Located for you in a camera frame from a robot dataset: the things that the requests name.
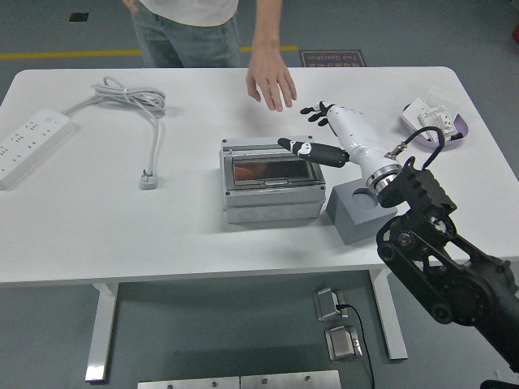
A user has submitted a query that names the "white power cable with plug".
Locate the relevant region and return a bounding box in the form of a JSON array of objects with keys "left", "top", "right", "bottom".
[{"left": 60, "top": 76, "right": 168, "bottom": 191}]

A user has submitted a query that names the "grey plastic enclosure box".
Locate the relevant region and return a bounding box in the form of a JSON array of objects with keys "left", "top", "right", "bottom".
[{"left": 219, "top": 136, "right": 328, "bottom": 226}]

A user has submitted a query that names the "dark floor sign sticker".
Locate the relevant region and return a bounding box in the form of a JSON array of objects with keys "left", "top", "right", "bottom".
[{"left": 298, "top": 49, "right": 369, "bottom": 69}]

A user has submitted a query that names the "white power strip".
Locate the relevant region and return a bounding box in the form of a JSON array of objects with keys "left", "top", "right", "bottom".
[{"left": 0, "top": 108, "right": 78, "bottom": 191}]

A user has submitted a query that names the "person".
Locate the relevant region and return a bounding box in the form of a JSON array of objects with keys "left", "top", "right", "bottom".
[{"left": 129, "top": 0, "right": 244, "bottom": 69}]

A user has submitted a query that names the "grey block battery holder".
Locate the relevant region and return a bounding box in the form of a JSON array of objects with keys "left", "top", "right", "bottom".
[{"left": 327, "top": 180, "right": 398, "bottom": 246}]

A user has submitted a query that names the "metal base plate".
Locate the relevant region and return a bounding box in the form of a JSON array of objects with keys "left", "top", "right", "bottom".
[
  {"left": 136, "top": 376, "right": 241, "bottom": 389},
  {"left": 239, "top": 370, "right": 341, "bottom": 389}
]

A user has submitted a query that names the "white socket module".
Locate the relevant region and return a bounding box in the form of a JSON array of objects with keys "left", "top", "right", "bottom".
[{"left": 417, "top": 104, "right": 456, "bottom": 143}]

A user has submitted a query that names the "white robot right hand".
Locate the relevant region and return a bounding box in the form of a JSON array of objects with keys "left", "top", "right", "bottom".
[{"left": 277, "top": 100, "right": 401, "bottom": 186}]

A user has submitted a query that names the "black pedal cable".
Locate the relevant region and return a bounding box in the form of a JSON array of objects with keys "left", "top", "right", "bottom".
[{"left": 336, "top": 302, "right": 376, "bottom": 389}]

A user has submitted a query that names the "purple shallow tray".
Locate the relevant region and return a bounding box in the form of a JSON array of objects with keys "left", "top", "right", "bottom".
[{"left": 402, "top": 103, "right": 470, "bottom": 153}]

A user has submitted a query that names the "white table leg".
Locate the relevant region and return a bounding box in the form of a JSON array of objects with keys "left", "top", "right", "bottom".
[
  {"left": 84, "top": 282, "right": 119, "bottom": 384},
  {"left": 371, "top": 269, "right": 409, "bottom": 361}
]

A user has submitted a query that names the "person's left hand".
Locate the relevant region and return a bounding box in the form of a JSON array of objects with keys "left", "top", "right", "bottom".
[{"left": 246, "top": 43, "right": 298, "bottom": 113}]

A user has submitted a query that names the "transparent hinged box lid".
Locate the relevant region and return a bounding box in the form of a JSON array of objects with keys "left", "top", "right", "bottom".
[{"left": 222, "top": 156, "right": 320, "bottom": 190}]

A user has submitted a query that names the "metal foot pedal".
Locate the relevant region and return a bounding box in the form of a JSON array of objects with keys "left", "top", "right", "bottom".
[
  {"left": 312, "top": 286, "right": 350, "bottom": 323},
  {"left": 324, "top": 325, "right": 364, "bottom": 363}
]

